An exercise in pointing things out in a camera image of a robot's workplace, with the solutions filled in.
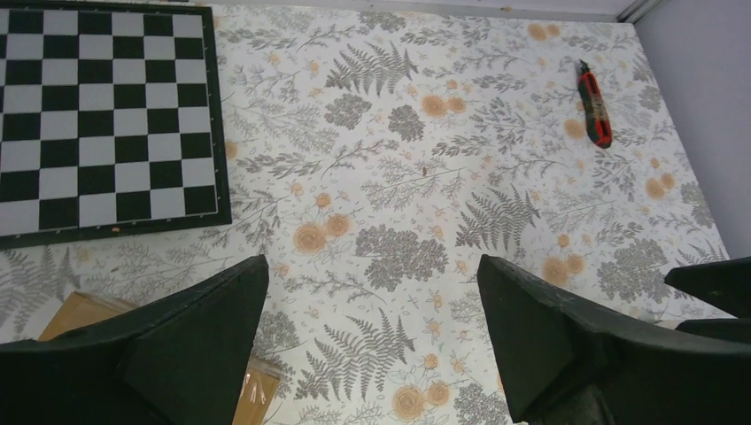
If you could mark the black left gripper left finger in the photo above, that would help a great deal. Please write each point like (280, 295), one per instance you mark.
(178, 360)

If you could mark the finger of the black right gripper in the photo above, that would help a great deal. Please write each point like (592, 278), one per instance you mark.
(722, 284)
(733, 330)

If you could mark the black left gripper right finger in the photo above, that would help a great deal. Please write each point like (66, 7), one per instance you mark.
(564, 359)

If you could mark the brown cardboard express box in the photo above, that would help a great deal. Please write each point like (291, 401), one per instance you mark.
(81, 309)

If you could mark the red black utility knife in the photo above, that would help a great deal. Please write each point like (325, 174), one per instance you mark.
(597, 122)

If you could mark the black white checkerboard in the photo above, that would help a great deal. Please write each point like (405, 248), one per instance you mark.
(111, 121)

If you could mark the floral patterned table mat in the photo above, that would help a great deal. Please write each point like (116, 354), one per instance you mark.
(373, 158)

